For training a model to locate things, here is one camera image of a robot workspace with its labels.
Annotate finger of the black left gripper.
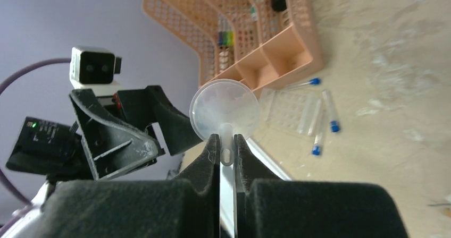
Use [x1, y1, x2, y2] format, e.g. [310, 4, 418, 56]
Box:
[116, 86, 202, 156]

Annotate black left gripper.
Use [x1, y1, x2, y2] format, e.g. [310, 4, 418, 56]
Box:
[6, 89, 164, 180]

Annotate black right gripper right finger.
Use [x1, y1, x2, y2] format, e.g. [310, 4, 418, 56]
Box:
[233, 134, 408, 237]

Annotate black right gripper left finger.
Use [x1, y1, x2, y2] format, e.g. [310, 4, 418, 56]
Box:
[34, 134, 220, 237]

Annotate clear plastic funnel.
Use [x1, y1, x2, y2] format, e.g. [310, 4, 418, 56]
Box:
[189, 79, 261, 238]

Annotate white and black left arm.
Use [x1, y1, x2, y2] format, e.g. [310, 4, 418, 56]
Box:
[1, 83, 200, 237]

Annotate blue-capped test tube beside rack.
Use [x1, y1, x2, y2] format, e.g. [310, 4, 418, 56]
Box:
[312, 110, 327, 156]

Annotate clear test tube rack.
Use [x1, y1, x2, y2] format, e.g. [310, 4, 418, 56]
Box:
[259, 89, 323, 136]

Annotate colourful marker pen pack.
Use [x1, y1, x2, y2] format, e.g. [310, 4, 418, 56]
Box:
[218, 15, 235, 47]

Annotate blue-capped test tube angled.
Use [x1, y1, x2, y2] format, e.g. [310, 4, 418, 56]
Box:
[322, 89, 341, 133]

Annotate peach plastic desk organizer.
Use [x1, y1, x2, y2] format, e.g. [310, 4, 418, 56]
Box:
[143, 0, 324, 91]

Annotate blue-capped test tube by organizer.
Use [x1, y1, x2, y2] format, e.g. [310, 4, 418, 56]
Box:
[283, 78, 321, 90]

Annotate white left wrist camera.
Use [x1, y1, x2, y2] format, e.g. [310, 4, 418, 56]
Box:
[69, 46, 122, 97]

